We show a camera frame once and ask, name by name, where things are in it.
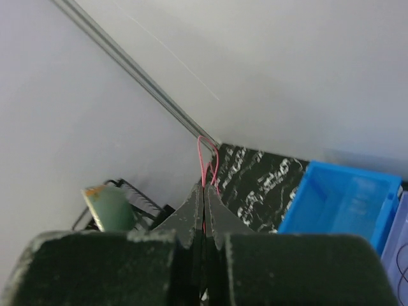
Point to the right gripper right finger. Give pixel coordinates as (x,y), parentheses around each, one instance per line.
(249,268)

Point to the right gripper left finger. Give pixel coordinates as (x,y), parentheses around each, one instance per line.
(157,267)

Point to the blue plastic bin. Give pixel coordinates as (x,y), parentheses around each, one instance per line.
(333,199)

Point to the lavender plastic bin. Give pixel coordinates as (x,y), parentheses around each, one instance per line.
(394,256)

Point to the black wire dish rack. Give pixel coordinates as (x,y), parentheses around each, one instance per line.
(148,214)

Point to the left aluminium frame post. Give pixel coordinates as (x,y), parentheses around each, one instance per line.
(97,34)

